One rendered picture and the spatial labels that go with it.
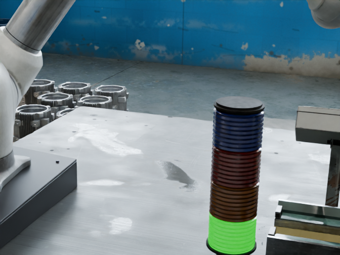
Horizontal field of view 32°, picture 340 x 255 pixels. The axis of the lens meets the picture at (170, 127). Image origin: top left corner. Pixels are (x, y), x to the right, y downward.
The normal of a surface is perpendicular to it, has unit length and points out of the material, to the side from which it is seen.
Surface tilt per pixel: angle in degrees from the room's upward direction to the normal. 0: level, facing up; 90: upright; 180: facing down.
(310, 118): 50
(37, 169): 4
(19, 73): 94
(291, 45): 90
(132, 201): 0
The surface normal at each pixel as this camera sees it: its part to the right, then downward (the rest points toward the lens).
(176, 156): 0.02, -0.95
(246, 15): -0.32, 0.28
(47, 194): 0.95, 0.11
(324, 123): -0.21, -0.39
